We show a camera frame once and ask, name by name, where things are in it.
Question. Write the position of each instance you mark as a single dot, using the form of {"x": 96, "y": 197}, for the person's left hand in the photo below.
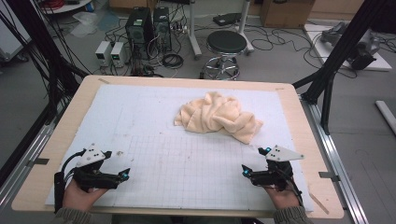
{"x": 79, "y": 197}

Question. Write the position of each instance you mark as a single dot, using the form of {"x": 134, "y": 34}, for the white grid mat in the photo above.
{"x": 174, "y": 174}

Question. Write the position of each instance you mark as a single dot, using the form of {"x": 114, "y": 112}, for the black frame with brace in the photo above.
{"x": 339, "y": 53}

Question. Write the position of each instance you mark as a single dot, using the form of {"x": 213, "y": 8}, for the narrow black computer tower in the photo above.
{"x": 162, "y": 28}

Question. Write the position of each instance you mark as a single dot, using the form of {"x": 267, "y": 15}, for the person's right hand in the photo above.
{"x": 285, "y": 197}

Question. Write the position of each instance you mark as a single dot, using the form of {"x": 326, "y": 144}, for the flat black device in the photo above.
{"x": 226, "y": 19}

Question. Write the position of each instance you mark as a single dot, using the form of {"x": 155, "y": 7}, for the cream towel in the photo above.
{"x": 218, "y": 115}

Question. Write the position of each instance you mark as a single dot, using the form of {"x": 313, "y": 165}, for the white stand frame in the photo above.
{"x": 194, "y": 37}

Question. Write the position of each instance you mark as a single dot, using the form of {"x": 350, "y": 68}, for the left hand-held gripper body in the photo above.
{"x": 90, "y": 179}

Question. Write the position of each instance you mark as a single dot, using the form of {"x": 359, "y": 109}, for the large black computer tower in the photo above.
{"x": 138, "y": 29}

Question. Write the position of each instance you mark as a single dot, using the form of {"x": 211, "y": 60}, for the white power supply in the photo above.
{"x": 102, "y": 53}
{"x": 119, "y": 54}

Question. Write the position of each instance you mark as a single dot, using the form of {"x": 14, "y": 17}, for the aluminium table rail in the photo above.
{"x": 339, "y": 174}
{"x": 25, "y": 168}

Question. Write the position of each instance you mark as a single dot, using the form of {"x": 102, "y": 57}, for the cardboard box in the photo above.
{"x": 286, "y": 15}

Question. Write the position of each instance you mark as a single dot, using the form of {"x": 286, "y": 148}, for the round white table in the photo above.
{"x": 70, "y": 6}

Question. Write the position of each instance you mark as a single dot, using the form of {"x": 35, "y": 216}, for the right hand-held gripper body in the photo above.
{"x": 277, "y": 177}

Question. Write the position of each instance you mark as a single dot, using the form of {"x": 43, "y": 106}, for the white floor board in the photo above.
{"x": 322, "y": 51}

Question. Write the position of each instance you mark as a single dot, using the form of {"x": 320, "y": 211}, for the black round stool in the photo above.
{"x": 226, "y": 41}

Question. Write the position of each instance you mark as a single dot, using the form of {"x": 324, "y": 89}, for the clear plastic sheet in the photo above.
{"x": 85, "y": 23}

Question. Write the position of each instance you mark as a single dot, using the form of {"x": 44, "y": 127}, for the white tube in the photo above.
{"x": 386, "y": 115}

